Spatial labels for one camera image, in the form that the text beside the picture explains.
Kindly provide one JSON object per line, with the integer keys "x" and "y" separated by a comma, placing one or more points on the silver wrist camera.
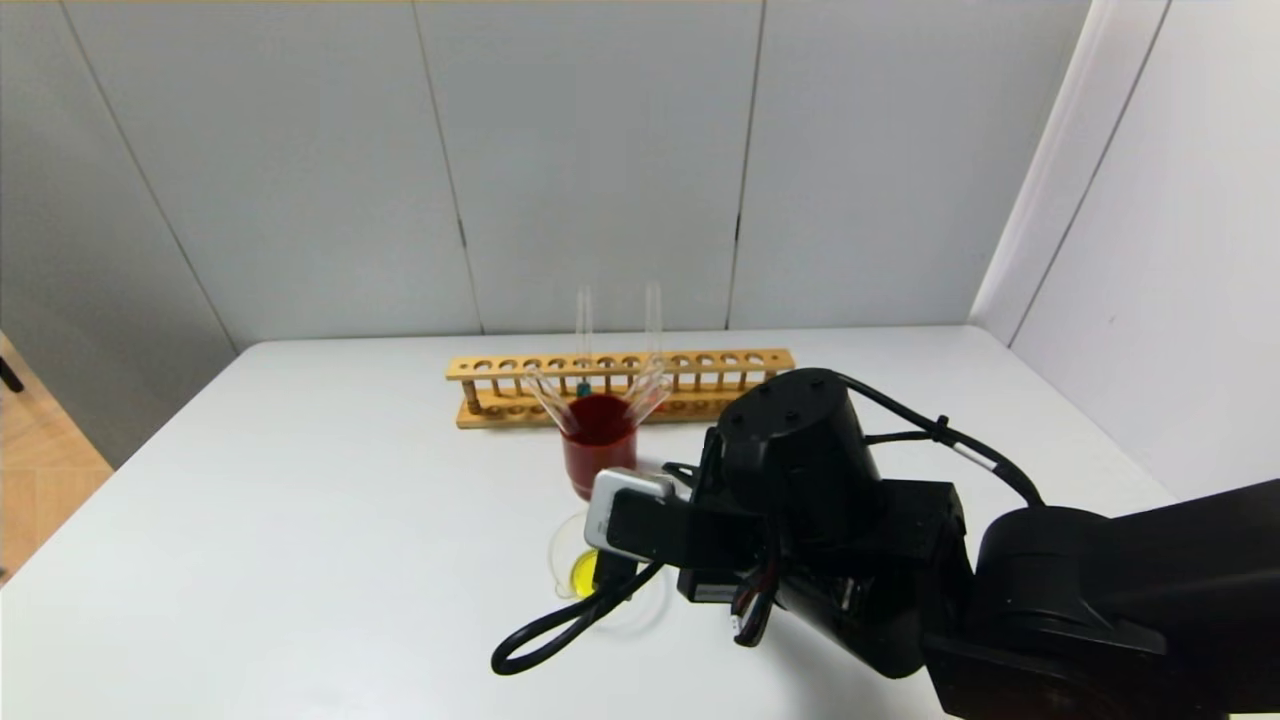
{"x": 610, "y": 500}

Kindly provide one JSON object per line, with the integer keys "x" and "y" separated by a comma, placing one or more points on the empty glass test tube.
{"x": 648, "y": 392}

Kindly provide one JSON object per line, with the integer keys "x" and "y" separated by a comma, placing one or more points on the yellow pigment glass test tube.
{"x": 550, "y": 398}

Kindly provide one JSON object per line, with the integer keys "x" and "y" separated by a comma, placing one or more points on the clear glass beaker dish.
{"x": 575, "y": 580}

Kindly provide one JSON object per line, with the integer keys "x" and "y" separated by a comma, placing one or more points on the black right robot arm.
{"x": 1120, "y": 610}

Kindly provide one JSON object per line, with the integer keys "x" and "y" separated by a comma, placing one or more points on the red pigment glass test tube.
{"x": 653, "y": 320}

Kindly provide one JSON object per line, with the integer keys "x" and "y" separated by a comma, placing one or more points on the blue pigment glass test tube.
{"x": 582, "y": 330}

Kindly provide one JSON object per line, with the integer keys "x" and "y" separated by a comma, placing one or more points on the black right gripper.
{"x": 712, "y": 591}

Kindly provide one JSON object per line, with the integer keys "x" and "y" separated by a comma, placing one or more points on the red plastic cup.
{"x": 595, "y": 455}

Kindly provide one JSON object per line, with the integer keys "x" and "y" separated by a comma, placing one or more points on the black floor object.
{"x": 8, "y": 372}

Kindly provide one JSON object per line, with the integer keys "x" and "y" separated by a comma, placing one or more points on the wooden test tube rack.
{"x": 500, "y": 366}

